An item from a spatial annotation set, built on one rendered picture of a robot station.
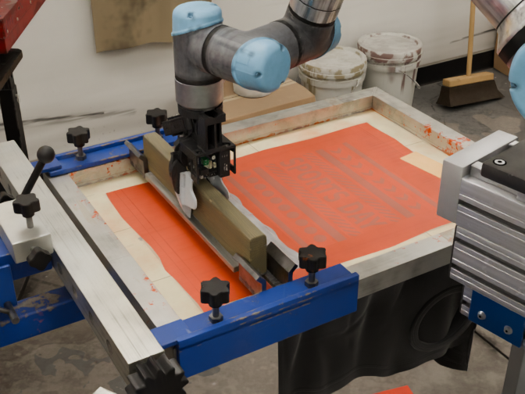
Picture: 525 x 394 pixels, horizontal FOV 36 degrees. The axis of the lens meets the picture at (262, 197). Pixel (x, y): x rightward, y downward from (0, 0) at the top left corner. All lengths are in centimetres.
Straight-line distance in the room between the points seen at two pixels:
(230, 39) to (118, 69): 237
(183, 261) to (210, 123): 25
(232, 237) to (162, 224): 22
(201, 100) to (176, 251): 28
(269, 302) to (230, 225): 15
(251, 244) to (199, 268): 15
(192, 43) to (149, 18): 225
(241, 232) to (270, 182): 35
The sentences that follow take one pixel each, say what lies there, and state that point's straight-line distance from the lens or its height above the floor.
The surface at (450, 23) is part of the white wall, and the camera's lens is 450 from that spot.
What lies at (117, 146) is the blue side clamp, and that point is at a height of 100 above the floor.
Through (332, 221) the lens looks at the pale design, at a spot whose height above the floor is 95.
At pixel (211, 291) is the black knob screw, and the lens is 111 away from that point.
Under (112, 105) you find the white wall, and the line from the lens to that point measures 357.
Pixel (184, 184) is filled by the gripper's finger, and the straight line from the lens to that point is 135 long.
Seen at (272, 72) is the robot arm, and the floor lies 130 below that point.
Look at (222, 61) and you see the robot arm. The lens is 117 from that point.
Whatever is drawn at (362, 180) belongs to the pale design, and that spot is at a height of 95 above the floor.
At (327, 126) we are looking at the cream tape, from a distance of 179.
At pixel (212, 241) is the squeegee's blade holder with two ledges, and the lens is 133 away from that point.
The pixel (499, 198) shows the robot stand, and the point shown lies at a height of 119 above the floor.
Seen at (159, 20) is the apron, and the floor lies 64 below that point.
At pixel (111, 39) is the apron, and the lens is 340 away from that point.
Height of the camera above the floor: 174
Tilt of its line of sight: 31 degrees down
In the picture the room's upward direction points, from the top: straight up
